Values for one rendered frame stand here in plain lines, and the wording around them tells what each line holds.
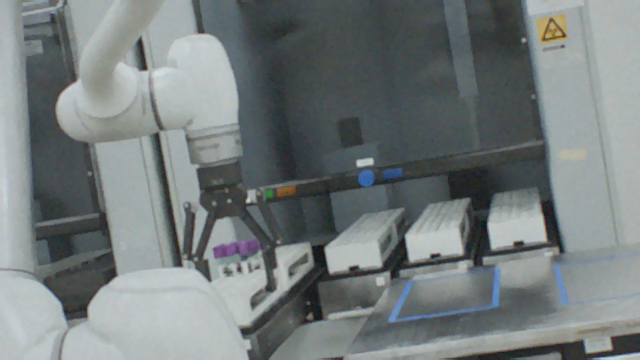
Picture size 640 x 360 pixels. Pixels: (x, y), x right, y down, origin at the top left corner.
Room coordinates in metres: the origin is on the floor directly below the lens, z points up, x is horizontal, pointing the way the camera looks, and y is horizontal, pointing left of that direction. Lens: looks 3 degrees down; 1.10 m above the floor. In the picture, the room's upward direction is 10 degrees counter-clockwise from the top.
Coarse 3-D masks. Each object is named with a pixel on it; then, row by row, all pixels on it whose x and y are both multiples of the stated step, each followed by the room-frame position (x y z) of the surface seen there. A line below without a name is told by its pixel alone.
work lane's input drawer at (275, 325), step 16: (320, 272) 2.41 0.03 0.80; (304, 288) 2.22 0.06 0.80; (272, 304) 2.00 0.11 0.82; (288, 304) 2.06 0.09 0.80; (304, 304) 2.19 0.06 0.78; (256, 320) 1.86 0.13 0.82; (272, 320) 1.92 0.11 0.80; (288, 320) 2.03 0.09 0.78; (256, 336) 1.80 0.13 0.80; (272, 336) 1.90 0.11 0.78; (288, 336) 2.01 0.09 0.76; (256, 352) 1.80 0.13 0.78; (272, 352) 1.88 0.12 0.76
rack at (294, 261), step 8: (280, 248) 2.42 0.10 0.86; (288, 248) 2.39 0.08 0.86; (296, 248) 2.37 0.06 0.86; (304, 248) 2.37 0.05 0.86; (280, 256) 2.28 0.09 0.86; (288, 256) 2.25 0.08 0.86; (296, 256) 2.28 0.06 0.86; (304, 256) 2.44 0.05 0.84; (312, 256) 2.43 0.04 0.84; (280, 264) 2.15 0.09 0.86; (288, 264) 2.20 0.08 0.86; (296, 264) 2.42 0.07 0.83; (304, 264) 2.40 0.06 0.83; (312, 264) 2.42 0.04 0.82; (288, 272) 2.33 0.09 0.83; (296, 272) 2.33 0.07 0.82; (304, 272) 2.32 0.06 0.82; (288, 280) 2.17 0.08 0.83; (296, 280) 2.24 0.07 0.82; (288, 288) 2.16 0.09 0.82
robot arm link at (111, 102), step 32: (128, 0) 1.72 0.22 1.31; (160, 0) 1.72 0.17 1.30; (96, 32) 1.83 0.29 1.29; (128, 32) 1.78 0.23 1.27; (96, 64) 1.86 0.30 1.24; (64, 96) 2.01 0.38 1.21; (96, 96) 1.94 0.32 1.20; (128, 96) 1.96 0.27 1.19; (64, 128) 2.02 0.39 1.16; (96, 128) 1.99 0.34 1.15; (128, 128) 1.99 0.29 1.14; (160, 128) 2.02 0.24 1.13
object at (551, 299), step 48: (432, 288) 1.86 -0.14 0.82; (480, 288) 1.78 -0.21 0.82; (528, 288) 1.71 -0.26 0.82; (576, 288) 1.64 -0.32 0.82; (624, 288) 1.58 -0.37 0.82; (384, 336) 1.53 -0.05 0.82; (432, 336) 1.48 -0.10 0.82; (480, 336) 1.43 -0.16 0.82; (528, 336) 1.41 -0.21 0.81; (576, 336) 1.41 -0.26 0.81
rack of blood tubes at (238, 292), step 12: (228, 276) 2.09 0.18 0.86; (240, 276) 2.07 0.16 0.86; (252, 276) 2.03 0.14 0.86; (264, 276) 2.00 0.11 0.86; (276, 276) 2.09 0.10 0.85; (216, 288) 1.96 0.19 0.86; (228, 288) 1.92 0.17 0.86; (240, 288) 1.90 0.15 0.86; (252, 288) 1.90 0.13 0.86; (228, 300) 1.84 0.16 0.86; (240, 300) 1.84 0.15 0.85; (252, 300) 2.02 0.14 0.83; (264, 300) 2.00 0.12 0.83; (240, 312) 1.84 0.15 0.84; (252, 312) 1.87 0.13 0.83; (240, 324) 1.84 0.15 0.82
